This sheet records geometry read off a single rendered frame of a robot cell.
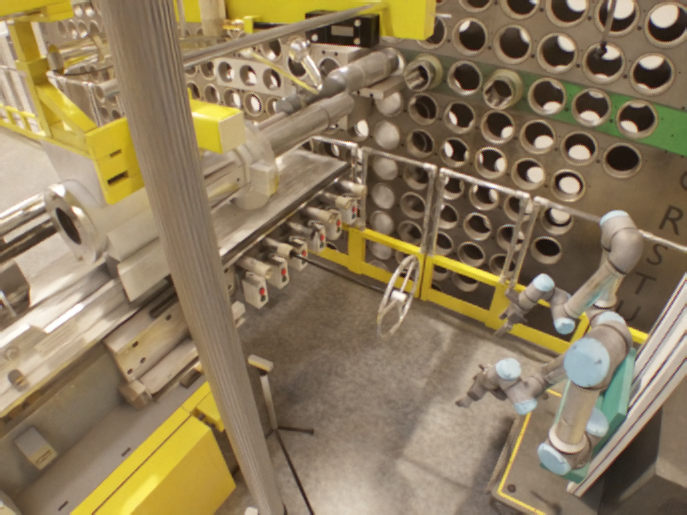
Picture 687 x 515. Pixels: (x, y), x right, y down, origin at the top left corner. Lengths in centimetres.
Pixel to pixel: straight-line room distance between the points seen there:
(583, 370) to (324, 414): 164
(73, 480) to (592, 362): 183
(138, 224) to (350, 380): 155
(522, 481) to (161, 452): 152
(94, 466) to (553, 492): 190
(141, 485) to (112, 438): 26
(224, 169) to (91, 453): 124
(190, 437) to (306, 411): 87
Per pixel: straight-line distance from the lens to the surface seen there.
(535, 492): 217
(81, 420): 204
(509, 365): 156
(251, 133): 161
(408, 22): 122
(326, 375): 272
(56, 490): 203
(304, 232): 227
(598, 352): 125
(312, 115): 202
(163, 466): 190
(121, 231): 173
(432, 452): 250
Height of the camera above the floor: 220
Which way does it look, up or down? 39 degrees down
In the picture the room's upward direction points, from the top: straight up
